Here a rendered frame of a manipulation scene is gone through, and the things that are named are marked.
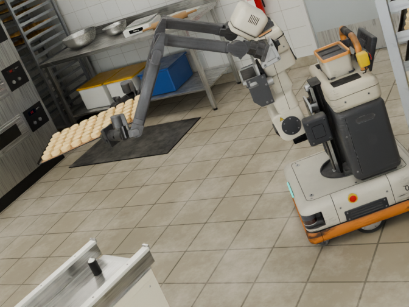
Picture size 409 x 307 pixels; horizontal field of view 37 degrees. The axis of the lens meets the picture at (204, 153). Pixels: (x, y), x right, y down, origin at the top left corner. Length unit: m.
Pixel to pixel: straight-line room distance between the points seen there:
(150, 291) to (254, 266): 1.39
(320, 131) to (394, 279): 0.80
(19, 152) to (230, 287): 3.27
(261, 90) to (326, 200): 0.66
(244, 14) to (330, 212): 1.10
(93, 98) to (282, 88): 3.88
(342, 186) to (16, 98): 3.74
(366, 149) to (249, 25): 0.85
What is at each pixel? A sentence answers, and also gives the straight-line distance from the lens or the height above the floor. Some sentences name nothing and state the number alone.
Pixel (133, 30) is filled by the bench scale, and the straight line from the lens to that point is 6.23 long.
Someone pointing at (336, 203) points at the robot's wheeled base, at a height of 0.24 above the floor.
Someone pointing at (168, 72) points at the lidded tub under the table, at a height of 0.44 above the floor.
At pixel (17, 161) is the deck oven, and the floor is 0.29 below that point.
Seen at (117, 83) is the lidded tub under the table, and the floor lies 0.45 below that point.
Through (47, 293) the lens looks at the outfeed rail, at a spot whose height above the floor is 0.87.
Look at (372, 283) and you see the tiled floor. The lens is 3.08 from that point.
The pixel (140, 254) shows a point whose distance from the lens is 2.11.
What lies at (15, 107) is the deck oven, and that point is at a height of 0.73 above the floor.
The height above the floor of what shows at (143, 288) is 0.80.
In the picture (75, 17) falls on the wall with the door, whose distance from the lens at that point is 7.39.
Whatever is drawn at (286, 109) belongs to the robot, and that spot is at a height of 0.75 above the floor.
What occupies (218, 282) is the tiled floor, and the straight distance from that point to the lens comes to 3.45.
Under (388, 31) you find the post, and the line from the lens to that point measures 1.83.
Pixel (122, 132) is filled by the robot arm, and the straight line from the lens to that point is 2.98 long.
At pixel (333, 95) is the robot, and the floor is 0.79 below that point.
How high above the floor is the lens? 1.88
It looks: 22 degrees down
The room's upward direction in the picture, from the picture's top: 22 degrees counter-clockwise
